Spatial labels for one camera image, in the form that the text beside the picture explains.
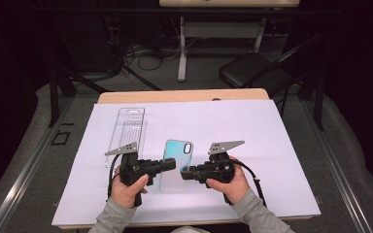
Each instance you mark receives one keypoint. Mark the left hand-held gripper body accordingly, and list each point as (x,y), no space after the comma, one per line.
(132,166)

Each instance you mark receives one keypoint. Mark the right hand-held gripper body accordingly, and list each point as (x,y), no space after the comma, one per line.
(217,168)

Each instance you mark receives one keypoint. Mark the translucent phone case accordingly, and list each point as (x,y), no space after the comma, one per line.
(178,150)

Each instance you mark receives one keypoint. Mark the clear plastic packaging box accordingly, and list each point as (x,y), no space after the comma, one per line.
(129,126)

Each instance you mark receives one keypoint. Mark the person's left hand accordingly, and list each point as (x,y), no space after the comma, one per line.
(126,191)

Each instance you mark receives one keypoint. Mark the person's right hand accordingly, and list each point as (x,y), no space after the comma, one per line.
(233,189)

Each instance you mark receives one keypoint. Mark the white board sheet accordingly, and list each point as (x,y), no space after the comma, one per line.
(223,123)

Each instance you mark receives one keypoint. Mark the wooden table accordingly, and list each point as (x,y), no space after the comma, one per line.
(175,96)

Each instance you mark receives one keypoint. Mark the black folding chair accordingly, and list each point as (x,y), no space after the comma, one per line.
(249,69)

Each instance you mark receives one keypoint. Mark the white-legged desk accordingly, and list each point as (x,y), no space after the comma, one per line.
(182,48)

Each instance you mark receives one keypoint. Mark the black crossbar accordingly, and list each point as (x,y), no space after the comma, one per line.
(110,11)

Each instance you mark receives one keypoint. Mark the metal floor rail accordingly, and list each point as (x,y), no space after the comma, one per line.
(29,165)
(335,163)

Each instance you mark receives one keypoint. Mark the black stand frame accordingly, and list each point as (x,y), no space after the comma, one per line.
(53,97)

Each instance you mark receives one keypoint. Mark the black stand post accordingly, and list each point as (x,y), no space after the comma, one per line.
(319,103)

